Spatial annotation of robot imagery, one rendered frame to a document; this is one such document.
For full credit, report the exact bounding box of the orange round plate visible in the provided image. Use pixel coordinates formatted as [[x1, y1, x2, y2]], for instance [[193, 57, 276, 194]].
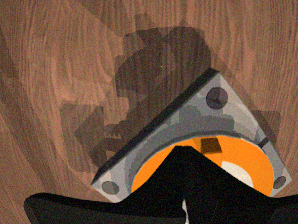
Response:
[[130, 131, 274, 196]]

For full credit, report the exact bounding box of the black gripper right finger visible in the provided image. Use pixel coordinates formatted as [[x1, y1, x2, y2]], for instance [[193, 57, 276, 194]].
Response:
[[184, 145, 298, 224]]

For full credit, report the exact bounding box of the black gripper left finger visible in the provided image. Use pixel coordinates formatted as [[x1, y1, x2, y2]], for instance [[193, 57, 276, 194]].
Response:
[[24, 145, 186, 224]]

